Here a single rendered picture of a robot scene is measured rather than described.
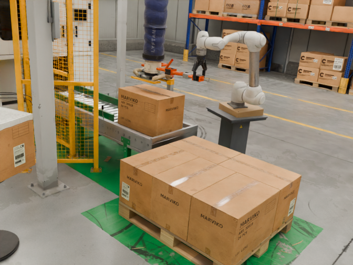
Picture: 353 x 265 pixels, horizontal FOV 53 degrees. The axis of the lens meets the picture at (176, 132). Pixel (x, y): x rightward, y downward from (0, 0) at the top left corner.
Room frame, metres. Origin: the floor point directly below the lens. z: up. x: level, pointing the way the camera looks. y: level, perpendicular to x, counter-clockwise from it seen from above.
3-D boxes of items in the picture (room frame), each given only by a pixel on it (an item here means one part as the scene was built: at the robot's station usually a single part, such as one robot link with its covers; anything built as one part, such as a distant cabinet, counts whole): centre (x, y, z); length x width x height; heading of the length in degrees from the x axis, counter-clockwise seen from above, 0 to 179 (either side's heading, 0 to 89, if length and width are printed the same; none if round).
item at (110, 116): (4.24, 1.34, 0.60); 1.60 x 0.10 x 0.09; 49
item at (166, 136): (3.45, 0.01, 0.58); 0.70 x 0.03 x 0.06; 139
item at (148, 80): (3.62, 0.36, 1.10); 0.34 x 0.10 x 0.05; 50
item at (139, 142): (3.96, 1.11, 0.50); 2.31 x 0.05 x 0.19; 49
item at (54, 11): (3.24, 1.17, 1.62); 0.20 x 0.05 x 0.30; 49
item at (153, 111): (3.68, 0.30, 0.75); 0.60 x 0.40 x 0.40; 50
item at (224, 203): (2.77, -0.31, 0.34); 1.20 x 1.00 x 0.40; 49
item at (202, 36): (3.30, -0.18, 1.55); 0.13 x 0.11 x 0.16; 43
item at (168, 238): (2.77, -0.31, 0.07); 1.20 x 1.00 x 0.14; 49
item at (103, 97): (4.64, 0.99, 0.60); 1.60 x 0.10 x 0.09; 49
